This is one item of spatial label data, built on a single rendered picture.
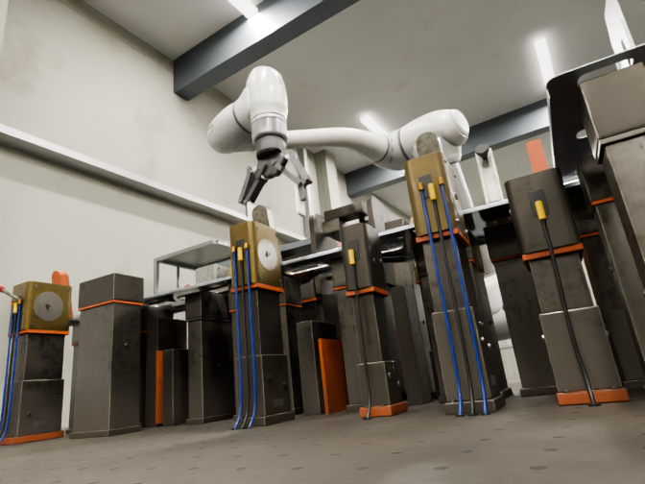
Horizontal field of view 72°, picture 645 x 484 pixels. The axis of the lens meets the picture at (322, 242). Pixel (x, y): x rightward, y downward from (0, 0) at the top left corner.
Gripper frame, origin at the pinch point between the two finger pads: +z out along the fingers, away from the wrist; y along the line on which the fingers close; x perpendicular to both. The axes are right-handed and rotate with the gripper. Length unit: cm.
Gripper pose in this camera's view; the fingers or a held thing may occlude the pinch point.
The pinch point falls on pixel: (275, 218)
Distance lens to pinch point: 105.8
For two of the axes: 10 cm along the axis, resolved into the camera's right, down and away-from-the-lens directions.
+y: -8.7, 2.3, 4.3
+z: 1.1, 9.5, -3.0
